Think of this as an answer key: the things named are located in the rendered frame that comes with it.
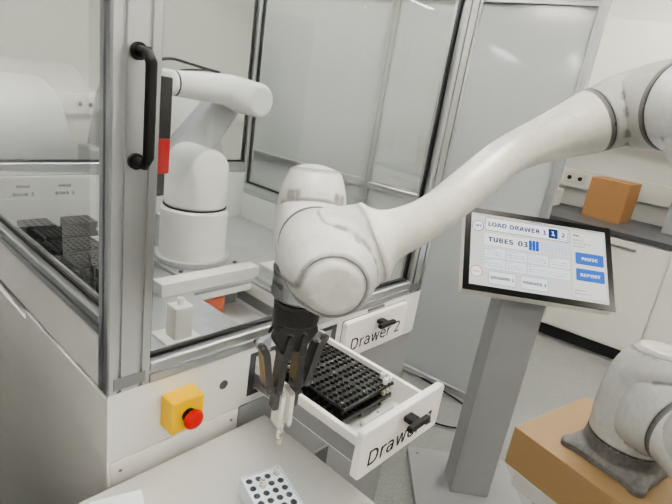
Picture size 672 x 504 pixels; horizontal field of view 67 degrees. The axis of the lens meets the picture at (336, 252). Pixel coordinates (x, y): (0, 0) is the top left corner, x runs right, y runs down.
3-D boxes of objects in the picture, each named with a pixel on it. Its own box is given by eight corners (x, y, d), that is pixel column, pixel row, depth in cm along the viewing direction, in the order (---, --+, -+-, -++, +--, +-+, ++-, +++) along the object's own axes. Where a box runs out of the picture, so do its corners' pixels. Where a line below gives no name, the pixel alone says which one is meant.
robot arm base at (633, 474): (688, 466, 111) (697, 446, 109) (640, 500, 98) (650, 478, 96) (608, 417, 124) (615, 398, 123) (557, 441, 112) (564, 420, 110)
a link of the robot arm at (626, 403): (631, 412, 117) (665, 328, 111) (697, 470, 101) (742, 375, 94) (571, 411, 114) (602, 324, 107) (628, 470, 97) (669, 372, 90)
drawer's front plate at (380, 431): (435, 424, 118) (445, 383, 114) (355, 482, 97) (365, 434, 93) (428, 420, 119) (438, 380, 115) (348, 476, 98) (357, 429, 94)
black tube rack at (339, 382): (388, 405, 119) (393, 382, 117) (339, 435, 106) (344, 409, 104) (322, 363, 133) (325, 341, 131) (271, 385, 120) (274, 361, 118)
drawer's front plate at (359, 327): (402, 333, 160) (408, 302, 157) (341, 360, 139) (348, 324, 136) (397, 331, 161) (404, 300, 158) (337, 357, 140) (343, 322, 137)
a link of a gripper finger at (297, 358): (290, 325, 83) (298, 323, 84) (286, 382, 87) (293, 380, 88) (301, 336, 80) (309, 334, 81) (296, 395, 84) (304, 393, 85)
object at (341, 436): (426, 417, 117) (431, 395, 115) (355, 466, 98) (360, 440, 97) (307, 344, 142) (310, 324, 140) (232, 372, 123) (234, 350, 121)
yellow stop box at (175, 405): (204, 424, 103) (207, 394, 100) (172, 438, 97) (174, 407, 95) (190, 411, 106) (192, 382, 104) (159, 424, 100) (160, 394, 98)
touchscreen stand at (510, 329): (540, 562, 184) (632, 311, 153) (419, 544, 184) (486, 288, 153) (502, 466, 232) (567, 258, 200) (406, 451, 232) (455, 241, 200)
